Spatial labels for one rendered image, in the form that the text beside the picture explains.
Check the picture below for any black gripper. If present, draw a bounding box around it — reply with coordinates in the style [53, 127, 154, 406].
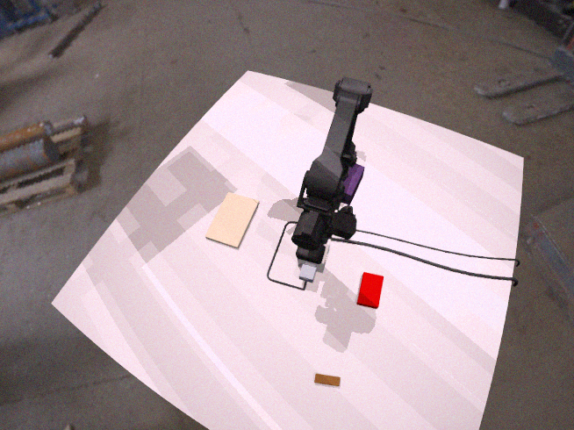
[296, 218, 332, 264]

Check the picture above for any red rectangular block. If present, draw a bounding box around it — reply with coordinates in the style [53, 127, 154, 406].
[356, 272, 384, 309]

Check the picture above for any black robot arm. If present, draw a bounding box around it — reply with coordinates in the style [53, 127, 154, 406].
[291, 76, 373, 250]

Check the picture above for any small brown rectangular block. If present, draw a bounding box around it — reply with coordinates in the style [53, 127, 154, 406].
[314, 374, 341, 386]

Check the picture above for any black cable with white plug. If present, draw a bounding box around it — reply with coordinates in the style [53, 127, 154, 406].
[266, 221, 520, 290]

